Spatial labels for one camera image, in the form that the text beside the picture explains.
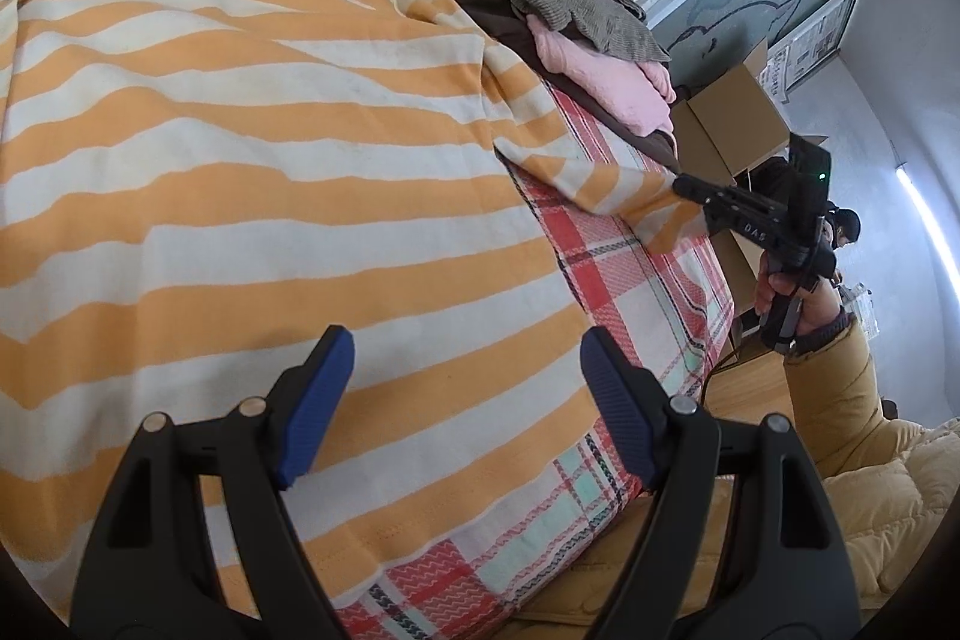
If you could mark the orange white striped shirt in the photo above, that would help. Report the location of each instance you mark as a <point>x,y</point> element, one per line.
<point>262,197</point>

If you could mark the person's right hand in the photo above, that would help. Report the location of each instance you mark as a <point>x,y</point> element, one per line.
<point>821,310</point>

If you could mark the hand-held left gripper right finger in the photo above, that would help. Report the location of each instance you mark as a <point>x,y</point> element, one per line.
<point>619,415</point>

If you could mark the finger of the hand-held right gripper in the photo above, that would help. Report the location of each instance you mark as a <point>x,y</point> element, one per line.
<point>694,186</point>

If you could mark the clear plastic item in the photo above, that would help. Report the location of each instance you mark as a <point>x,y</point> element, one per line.
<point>859,306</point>

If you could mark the open cardboard box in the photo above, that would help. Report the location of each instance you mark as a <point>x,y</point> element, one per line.
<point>739,115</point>

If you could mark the pink knit sweater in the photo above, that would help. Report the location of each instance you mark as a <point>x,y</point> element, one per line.
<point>600,74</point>

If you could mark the person's tan puffer jacket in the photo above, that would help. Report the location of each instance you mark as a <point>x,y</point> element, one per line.
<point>885,512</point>

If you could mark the white light tube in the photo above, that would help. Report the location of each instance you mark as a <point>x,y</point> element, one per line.
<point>919,205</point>

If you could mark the wall notice papers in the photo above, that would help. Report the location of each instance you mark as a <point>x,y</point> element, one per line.
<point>814,40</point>

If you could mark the red plaid bed sheet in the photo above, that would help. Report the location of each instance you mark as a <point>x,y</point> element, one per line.
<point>622,280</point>

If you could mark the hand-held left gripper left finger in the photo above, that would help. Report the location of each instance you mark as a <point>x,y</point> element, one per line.
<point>319,415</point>

